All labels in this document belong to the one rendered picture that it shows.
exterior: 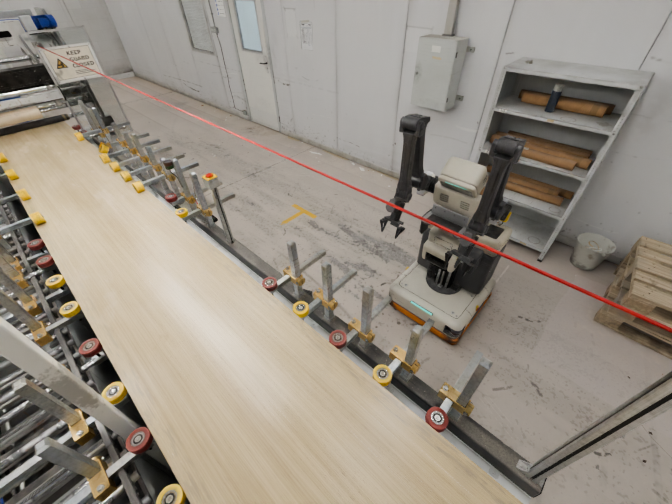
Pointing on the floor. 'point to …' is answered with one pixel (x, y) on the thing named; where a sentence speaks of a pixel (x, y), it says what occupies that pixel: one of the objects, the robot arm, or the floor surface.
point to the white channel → (66, 384)
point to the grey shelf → (537, 223)
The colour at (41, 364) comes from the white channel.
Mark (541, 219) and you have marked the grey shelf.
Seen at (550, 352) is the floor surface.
